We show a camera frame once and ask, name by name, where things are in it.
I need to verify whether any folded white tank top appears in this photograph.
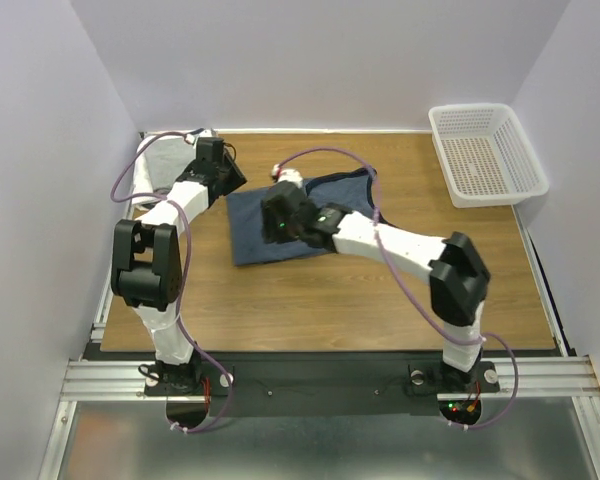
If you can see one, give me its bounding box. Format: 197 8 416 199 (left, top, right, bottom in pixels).
132 153 157 211

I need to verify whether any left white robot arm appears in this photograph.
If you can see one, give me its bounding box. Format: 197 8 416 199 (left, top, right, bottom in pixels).
110 130 246 395

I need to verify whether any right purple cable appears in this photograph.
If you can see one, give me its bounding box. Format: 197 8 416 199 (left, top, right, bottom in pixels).
272 146 520 432

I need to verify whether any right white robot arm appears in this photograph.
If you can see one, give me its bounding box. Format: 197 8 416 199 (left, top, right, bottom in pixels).
260 181 491 390

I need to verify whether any folded grey tank top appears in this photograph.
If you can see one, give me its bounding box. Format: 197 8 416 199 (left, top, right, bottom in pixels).
144 138 195 191

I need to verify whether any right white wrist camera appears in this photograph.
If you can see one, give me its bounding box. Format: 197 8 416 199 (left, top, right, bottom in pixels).
271 164 304 188

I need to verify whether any white plastic basket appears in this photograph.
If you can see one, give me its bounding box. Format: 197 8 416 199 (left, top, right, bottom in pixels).
428 103 549 208

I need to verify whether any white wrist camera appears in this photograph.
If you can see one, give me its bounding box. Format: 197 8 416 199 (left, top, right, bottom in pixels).
271 164 304 188
184 128 217 146

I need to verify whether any blue tank top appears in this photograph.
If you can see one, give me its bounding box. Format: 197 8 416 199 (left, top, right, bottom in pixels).
225 167 396 269

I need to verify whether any aluminium frame rail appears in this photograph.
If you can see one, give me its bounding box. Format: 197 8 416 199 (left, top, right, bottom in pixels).
60 361 166 402

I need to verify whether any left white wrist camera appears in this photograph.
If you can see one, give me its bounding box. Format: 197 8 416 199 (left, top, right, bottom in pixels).
184 128 217 146

